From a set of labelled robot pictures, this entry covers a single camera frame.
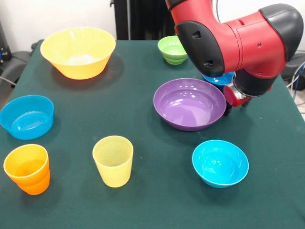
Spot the cyan bowl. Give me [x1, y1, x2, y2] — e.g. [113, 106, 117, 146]
[192, 140, 250, 189]

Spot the black device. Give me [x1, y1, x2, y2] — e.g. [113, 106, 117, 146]
[0, 21, 12, 65]

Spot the large purple bowl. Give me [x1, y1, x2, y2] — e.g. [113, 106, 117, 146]
[152, 77, 227, 132]

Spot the yellow-green cup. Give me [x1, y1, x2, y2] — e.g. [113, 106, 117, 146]
[92, 135, 134, 188]

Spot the dark green tablecloth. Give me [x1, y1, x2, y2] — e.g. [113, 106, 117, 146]
[0, 39, 305, 229]

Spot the blue ribbed bowl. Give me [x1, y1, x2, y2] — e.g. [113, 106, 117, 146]
[0, 94, 55, 141]

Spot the green bowl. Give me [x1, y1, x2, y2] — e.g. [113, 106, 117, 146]
[157, 35, 188, 65]

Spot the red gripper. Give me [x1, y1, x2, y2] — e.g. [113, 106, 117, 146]
[223, 85, 251, 117]

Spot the orange cup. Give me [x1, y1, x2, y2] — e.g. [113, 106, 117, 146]
[3, 143, 51, 196]

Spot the grey pedestal foot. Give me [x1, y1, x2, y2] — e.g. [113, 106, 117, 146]
[281, 51, 305, 81]
[4, 42, 39, 82]

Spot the dark blue bowl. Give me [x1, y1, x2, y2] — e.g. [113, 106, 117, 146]
[202, 72, 235, 93]

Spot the large orange bowl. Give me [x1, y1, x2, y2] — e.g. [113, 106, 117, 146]
[40, 27, 117, 80]

